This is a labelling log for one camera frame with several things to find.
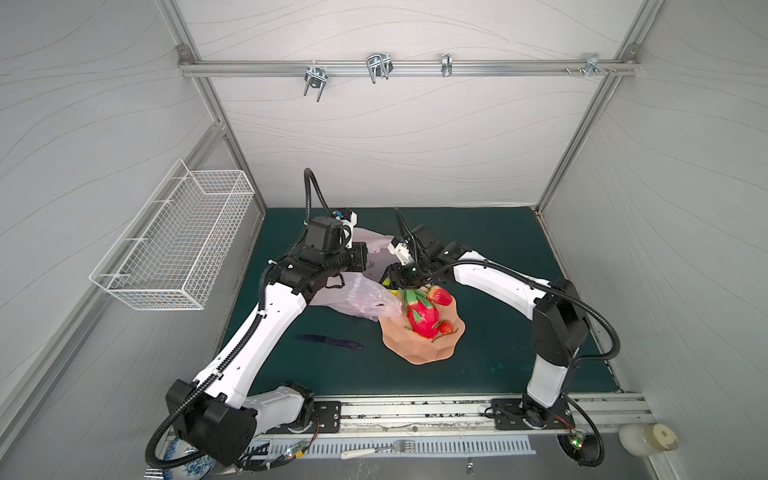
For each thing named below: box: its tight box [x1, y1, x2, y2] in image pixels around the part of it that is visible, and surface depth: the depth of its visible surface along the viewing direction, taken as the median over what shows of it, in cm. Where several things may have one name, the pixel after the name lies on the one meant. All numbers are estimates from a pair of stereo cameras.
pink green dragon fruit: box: [398, 288, 440, 339], surface depth 85 cm
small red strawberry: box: [439, 320, 453, 334], surface depth 86 cm
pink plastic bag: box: [310, 228, 403, 323], surface depth 77 cm
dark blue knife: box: [295, 334, 363, 350], surface depth 88 cm
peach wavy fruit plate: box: [378, 296, 466, 365], surface depth 86 cm
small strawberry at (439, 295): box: [427, 285, 453, 306], surface depth 90 cm
